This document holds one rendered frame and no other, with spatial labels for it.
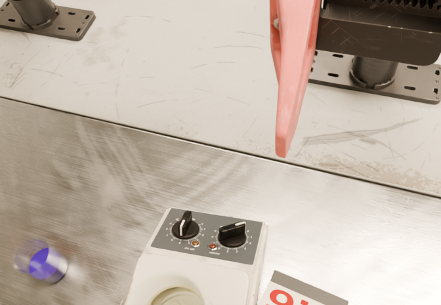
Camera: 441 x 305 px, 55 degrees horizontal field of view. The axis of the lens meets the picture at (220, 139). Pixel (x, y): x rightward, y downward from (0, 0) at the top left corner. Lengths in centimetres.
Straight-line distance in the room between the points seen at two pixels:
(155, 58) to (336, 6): 56
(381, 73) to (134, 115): 37
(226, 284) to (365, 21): 32
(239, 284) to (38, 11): 60
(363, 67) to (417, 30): 45
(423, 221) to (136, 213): 37
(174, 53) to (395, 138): 38
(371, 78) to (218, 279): 36
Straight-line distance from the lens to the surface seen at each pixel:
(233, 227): 48
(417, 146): 63
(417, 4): 19
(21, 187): 68
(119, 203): 60
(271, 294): 51
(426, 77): 69
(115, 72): 74
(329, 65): 68
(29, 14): 85
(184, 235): 49
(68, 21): 85
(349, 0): 19
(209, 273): 45
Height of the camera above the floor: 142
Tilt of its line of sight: 58 degrees down
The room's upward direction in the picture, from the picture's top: 12 degrees counter-clockwise
